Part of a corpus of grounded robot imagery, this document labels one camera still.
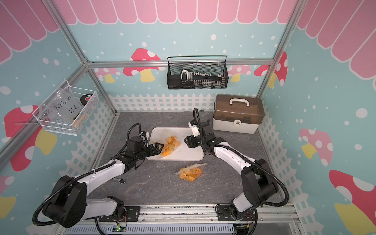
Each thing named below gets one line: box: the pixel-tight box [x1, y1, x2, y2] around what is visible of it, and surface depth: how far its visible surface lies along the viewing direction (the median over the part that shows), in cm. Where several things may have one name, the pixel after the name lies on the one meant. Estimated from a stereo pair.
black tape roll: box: [80, 93, 94, 107], surface depth 82 cm
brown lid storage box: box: [212, 94, 265, 135], surface depth 99 cm
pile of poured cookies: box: [160, 135, 181, 157], surface depth 101 cm
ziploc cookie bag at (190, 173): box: [174, 163, 209, 182], surface depth 87 cm
